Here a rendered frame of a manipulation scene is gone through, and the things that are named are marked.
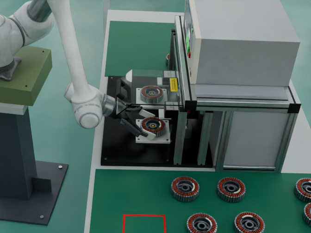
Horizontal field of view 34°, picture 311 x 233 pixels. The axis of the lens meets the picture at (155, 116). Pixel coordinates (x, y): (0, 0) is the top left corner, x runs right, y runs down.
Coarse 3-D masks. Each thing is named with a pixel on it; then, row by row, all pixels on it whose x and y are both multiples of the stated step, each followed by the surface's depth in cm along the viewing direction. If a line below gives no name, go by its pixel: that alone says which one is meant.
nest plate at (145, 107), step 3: (141, 105) 238; (144, 105) 238; (147, 105) 238; (150, 105) 238; (153, 105) 238; (156, 105) 238; (159, 105) 238; (162, 105) 239; (144, 108) 237; (147, 108) 237; (150, 108) 237; (153, 108) 237; (156, 108) 237; (159, 108) 238; (162, 108) 238
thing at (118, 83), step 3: (117, 81) 204; (120, 81) 203; (123, 81) 205; (117, 84) 203; (120, 84) 202; (123, 84) 205; (117, 87) 201; (120, 87) 200; (117, 90) 199; (120, 90) 199; (117, 93) 197; (120, 93) 197; (117, 96) 197; (120, 96) 197; (123, 96) 198
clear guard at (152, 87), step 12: (132, 72) 209; (144, 72) 209; (156, 72) 210; (168, 72) 210; (132, 84) 202; (144, 84) 202; (156, 84) 203; (168, 84) 203; (180, 84) 204; (132, 96) 195; (144, 96) 196; (156, 96) 196; (168, 96) 197; (180, 96) 197; (120, 108) 196
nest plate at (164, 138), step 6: (138, 120) 229; (138, 126) 226; (156, 126) 226; (168, 126) 227; (168, 132) 223; (138, 138) 219; (144, 138) 219; (156, 138) 220; (162, 138) 220; (168, 138) 220
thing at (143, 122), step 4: (152, 116) 226; (144, 120) 223; (148, 120) 224; (152, 120) 224; (156, 120) 224; (160, 120) 224; (140, 124) 221; (144, 124) 221; (148, 124) 225; (152, 124) 223; (156, 124) 225; (160, 124) 222; (164, 124) 222; (140, 128) 222; (144, 128) 219; (148, 128) 220; (152, 128) 221; (156, 128) 223; (160, 128) 220; (164, 128) 221; (152, 132) 218; (156, 132) 218; (160, 132) 219; (164, 132) 222; (156, 136) 219
